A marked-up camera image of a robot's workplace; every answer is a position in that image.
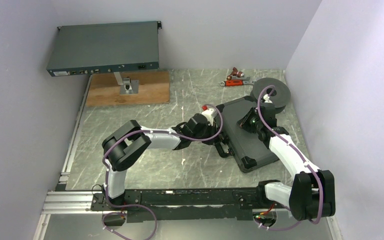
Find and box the grey rack network switch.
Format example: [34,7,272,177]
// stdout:
[46,20,163,77]

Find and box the black poker set case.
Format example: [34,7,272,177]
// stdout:
[216,96,279,173]

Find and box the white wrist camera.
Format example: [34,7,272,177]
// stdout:
[262,94,271,102]
[201,105,217,126]

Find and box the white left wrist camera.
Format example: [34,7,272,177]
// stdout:
[201,105,217,126]

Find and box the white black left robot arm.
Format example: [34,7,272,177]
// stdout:
[102,109,224,210]

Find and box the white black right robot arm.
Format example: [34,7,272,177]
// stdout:
[237,101,336,224]

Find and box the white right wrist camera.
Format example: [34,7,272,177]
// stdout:
[262,94,271,102]

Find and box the brown wooden board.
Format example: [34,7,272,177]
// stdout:
[86,71,170,107]

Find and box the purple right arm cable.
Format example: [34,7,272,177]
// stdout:
[256,85,325,225]

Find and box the grey metal bracket stand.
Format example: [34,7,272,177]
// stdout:
[113,72,139,95]

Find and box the red grey clamp tool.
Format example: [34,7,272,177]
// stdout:
[219,77,256,87]

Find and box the black filament spool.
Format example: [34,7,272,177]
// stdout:
[250,77,291,114]

